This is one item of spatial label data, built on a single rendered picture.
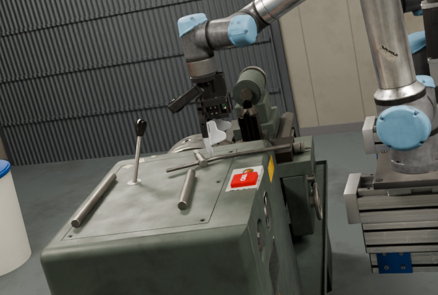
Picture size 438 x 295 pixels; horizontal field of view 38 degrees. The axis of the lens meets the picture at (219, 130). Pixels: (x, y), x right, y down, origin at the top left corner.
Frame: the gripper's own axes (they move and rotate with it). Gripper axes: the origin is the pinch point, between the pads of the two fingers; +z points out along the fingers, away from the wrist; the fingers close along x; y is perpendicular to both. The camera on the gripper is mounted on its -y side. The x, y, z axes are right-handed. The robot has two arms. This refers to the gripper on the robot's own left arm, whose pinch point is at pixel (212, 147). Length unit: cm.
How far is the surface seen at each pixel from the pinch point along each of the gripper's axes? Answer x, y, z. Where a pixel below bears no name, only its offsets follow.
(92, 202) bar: -22.3, -27.1, 2.1
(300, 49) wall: 375, -3, 52
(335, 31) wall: 371, 29, 41
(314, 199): 78, 16, 55
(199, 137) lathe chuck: 28.6, -10.8, 5.6
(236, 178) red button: -18.1, 8.8, 2.7
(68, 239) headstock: -37.7, -27.5, 3.9
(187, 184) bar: -19.9, -3.0, 1.7
